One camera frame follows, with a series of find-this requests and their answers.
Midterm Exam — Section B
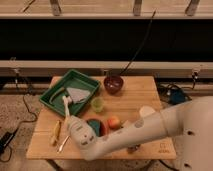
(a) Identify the green sponge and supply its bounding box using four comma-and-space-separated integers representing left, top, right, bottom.
87, 120, 100, 136

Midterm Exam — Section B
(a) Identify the white dish brush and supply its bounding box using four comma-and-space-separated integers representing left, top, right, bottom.
62, 96, 72, 120

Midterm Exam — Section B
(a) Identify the orange fruit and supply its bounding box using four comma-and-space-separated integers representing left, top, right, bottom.
107, 116, 121, 129

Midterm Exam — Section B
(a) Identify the terracotta bowl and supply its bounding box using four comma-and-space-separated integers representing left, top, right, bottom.
86, 118, 108, 137

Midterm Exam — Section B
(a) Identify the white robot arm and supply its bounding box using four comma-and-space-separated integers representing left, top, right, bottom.
67, 96, 213, 171

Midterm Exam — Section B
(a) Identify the grey cloth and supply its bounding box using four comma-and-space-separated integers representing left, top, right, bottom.
67, 87, 90, 103

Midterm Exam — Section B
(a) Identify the green plastic cup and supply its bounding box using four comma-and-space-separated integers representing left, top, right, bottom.
91, 97, 103, 113

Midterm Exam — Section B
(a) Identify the black cable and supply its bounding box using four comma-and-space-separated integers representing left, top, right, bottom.
119, 9, 157, 76

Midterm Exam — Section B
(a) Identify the green curved vegetable toy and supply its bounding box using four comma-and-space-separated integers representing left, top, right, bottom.
49, 87, 65, 105

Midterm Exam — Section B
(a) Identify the wooden table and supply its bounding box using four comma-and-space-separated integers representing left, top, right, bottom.
26, 76, 176, 163

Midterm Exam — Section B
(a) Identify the brown pine cone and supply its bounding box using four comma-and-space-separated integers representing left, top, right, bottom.
127, 144, 141, 154

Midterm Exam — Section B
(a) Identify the dark red bowl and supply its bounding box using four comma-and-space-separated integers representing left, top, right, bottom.
104, 75, 124, 94

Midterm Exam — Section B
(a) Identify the blue device with cables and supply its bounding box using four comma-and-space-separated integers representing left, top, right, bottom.
157, 84, 191, 105

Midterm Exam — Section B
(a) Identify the black power adapter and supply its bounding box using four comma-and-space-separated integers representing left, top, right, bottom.
0, 132, 13, 154

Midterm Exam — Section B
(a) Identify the green plastic tray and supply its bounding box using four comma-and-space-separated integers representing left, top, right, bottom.
40, 69, 100, 116

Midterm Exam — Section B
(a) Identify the yellow banana toy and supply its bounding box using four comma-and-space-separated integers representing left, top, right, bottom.
50, 121, 61, 146

